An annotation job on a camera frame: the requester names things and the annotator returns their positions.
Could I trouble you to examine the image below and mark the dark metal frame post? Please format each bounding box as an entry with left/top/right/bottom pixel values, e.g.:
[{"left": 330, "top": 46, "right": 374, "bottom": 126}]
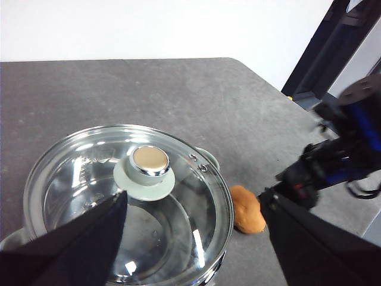
[{"left": 281, "top": 0, "right": 381, "bottom": 110}]

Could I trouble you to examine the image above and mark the brown potato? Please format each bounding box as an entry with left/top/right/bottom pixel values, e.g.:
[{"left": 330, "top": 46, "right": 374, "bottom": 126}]
[{"left": 229, "top": 184, "right": 267, "bottom": 235}]

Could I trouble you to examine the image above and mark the glass lid with green knob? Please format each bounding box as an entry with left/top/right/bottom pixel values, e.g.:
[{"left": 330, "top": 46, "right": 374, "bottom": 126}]
[{"left": 23, "top": 124, "right": 235, "bottom": 285}]

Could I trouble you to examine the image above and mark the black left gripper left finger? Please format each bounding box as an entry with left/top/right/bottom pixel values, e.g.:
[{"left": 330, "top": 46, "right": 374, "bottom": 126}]
[{"left": 0, "top": 189, "right": 129, "bottom": 286}]

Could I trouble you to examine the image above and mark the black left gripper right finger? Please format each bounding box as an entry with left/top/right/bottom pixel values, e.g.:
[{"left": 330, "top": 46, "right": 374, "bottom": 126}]
[{"left": 257, "top": 186, "right": 381, "bottom": 286}]

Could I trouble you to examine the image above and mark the pale green electric pot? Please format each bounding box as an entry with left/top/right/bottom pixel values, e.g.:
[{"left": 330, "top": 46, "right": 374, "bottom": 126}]
[{"left": 0, "top": 146, "right": 236, "bottom": 286}]

